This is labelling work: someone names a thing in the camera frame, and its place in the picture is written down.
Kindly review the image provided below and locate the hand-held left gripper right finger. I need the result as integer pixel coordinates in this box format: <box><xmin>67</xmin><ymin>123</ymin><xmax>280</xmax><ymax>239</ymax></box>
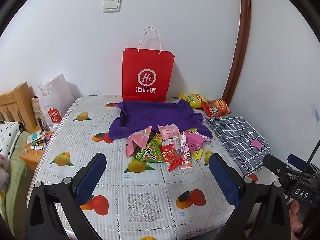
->
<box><xmin>209</xmin><ymin>152</ymin><xmax>292</xmax><ymax>240</ymax></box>

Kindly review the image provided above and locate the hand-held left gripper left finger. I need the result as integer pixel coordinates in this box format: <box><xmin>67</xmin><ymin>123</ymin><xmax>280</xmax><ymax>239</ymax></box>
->
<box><xmin>24</xmin><ymin>152</ymin><xmax>107</xmax><ymax>240</ymax></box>

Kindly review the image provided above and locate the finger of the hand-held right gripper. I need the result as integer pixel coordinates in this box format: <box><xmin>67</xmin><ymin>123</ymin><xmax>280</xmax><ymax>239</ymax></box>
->
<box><xmin>287</xmin><ymin>154</ymin><xmax>320</xmax><ymax>178</ymax></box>
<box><xmin>264</xmin><ymin>154</ymin><xmax>298</xmax><ymax>180</ymax></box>

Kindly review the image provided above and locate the pink and white snack packet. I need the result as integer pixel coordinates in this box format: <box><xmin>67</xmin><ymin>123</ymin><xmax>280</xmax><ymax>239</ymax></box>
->
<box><xmin>179</xmin><ymin>131</ymin><xmax>193</xmax><ymax>169</ymax></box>

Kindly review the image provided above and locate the magenta snack packet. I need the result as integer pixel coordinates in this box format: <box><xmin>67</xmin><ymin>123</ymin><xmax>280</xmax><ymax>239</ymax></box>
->
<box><xmin>185</xmin><ymin>128</ymin><xmax>212</xmax><ymax>153</ymax></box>

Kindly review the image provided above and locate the white snack packet red label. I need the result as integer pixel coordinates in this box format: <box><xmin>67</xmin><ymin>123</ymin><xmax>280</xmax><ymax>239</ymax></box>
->
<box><xmin>171</xmin><ymin>136</ymin><xmax>182</xmax><ymax>150</ymax></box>

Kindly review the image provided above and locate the pale pink snack packet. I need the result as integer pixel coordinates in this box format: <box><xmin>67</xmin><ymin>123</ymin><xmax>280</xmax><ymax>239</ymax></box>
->
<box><xmin>126</xmin><ymin>126</ymin><xmax>153</xmax><ymax>158</ymax></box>

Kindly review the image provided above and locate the green snack packet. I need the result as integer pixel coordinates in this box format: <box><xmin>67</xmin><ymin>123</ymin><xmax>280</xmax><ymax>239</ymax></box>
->
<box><xmin>133</xmin><ymin>133</ymin><xmax>165</xmax><ymax>164</ymax></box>

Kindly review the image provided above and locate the pink peach snack packet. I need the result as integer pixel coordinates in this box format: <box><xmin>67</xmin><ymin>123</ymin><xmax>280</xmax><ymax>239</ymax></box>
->
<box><xmin>157</xmin><ymin>123</ymin><xmax>181</xmax><ymax>141</ymax></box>

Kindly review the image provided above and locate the purple towel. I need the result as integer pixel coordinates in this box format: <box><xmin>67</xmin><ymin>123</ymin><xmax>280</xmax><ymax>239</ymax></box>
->
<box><xmin>109</xmin><ymin>99</ymin><xmax>213</xmax><ymax>140</ymax></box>

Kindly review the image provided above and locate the person's right hand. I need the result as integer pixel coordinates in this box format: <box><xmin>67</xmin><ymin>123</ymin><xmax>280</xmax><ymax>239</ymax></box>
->
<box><xmin>289</xmin><ymin>201</ymin><xmax>308</xmax><ymax>233</ymax></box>

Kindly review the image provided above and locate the grey checked cloth pink star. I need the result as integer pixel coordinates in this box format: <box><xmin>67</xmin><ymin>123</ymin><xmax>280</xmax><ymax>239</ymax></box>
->
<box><xmin>205</xmin><ymin>116</ymin><xmax>272</xmax><ymax>177</ymax></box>

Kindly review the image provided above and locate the cluster of small bottles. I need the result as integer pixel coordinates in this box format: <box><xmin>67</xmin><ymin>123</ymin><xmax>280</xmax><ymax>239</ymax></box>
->
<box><xmin>26</xmin><ymin>129</ymin><xmax>52</xmax><ymax>153</ymax></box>

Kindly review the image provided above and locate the wooden nightstand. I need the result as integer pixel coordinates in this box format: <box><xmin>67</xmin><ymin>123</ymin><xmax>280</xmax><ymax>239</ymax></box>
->
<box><xmin>19</xmin><ymin>130</ymin><xmax>54</xmax><ymax>172</ymax></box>

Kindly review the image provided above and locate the orange chip bag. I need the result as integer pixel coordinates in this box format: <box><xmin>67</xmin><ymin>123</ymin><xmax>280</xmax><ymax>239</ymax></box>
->
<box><xmin>201</xmin><ymin>99</ymin><xmax>232</xmax><ymax>118</ymax></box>

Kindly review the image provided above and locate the green blanket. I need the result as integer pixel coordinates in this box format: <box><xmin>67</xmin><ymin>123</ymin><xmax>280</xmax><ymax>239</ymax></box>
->
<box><xmin>0</xmin><ymin>130</ymin><xmax>38</xmax><ymax>233</ymax></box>

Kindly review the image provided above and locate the patterned paper bag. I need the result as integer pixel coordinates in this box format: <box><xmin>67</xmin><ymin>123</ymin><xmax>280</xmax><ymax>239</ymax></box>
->
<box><xmin>31</xmin><ymin>96</ymin><xmax>48</xmax><ymax>130</ymax></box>

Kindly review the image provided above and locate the yellow chip bag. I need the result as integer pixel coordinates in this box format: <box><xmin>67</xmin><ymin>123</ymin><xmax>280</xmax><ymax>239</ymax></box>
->
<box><xmin>179</xmin><ymin>93</ymin><xmax>207</xmax><ymax>109</ymax></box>

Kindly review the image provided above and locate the white plastic shopping bag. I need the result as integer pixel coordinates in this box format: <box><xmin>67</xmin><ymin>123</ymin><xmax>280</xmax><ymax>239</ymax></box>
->
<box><xmin>37</xmin><ymin>74</ymin><xmax>75</xmax><ymax>130</ymax></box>

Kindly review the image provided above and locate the white floral pillow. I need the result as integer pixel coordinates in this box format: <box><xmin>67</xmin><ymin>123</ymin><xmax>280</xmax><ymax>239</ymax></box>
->
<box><xmin>0</xmin><ymin>121</ymin><xmax>22</xmax><ymax>160</ymax></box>

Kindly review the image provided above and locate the red paper bag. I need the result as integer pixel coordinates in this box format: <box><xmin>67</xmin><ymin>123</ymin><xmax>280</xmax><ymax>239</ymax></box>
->
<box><xmin>122</xmin><ymin>27</ymin><xmax>175</xmax><ymax>103</ymax></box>

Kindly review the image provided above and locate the black cable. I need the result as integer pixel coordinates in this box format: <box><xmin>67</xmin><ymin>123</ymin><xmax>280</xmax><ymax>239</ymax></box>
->
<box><xmin>286</xmin><ymin>140</ymin><xmax>320</xmax><ymax>202</ymax></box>

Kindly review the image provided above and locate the brown wooden door frame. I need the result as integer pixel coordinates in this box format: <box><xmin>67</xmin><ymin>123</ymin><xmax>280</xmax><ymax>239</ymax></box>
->
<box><xmin>221</xmin><ymin>0</ymin><xmax>252</xmax><ymax>103</ymax></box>

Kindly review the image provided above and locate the white light switch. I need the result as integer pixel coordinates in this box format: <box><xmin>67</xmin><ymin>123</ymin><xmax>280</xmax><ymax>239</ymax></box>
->
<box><xmin>103</xmin><ymin>0</ymin><xmax>122</xmax><ymax>13</ymax></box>

